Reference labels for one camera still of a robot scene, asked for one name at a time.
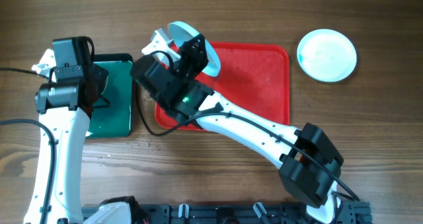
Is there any light blue plate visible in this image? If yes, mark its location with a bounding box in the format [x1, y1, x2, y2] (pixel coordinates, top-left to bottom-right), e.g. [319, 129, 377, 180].
[168, 21, 221, 77]

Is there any white round plate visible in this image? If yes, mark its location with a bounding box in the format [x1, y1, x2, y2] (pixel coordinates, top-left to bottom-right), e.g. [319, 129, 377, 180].
[296, 29, 358, 83]

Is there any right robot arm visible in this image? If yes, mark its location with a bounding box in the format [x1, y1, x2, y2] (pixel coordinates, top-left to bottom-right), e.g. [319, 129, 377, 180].
[130, 31, 344, 223]

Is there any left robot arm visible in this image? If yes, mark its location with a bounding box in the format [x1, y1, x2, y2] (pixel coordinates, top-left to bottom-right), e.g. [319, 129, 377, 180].
[24, 64, 108, 223]

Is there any black tray with green water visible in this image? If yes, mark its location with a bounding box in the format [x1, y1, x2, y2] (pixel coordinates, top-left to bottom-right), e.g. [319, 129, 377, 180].
[86, 54, 133, 139]

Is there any red plastic tray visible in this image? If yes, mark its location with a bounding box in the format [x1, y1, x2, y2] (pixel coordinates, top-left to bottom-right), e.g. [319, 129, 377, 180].
[154, 41, 291, 132]

